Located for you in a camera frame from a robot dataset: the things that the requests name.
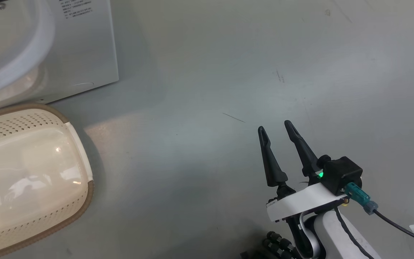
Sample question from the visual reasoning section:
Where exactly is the small black text sticker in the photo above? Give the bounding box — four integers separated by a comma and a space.
60, 0, 94, 19

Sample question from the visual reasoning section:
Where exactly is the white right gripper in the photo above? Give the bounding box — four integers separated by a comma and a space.
258, 120, 350, 222

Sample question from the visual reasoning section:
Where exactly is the cream perforated laundry basket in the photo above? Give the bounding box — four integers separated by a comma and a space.
0, 103, 95, 259

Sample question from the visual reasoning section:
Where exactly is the right camera cable teal plug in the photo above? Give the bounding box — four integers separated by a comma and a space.
344, 182, 414, 242

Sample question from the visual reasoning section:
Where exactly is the white front-load washing machine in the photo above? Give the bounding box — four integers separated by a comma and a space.
0, 0, 119, 115

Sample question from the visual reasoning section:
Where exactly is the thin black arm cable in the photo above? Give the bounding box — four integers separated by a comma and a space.
333, 207, 374, 259

